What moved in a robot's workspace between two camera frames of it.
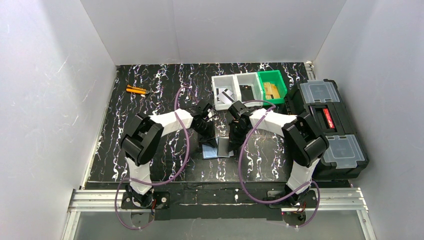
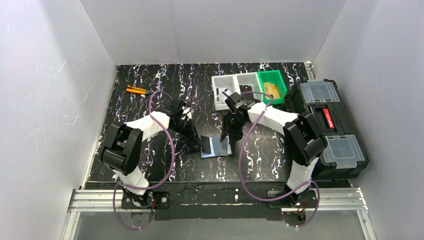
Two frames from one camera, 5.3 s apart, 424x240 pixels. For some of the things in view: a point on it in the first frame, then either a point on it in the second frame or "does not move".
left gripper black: [206, 131] → [191, 136]
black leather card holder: [222, 150] does not move
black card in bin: [246, 93] does not move
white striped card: [226, 97] does not move
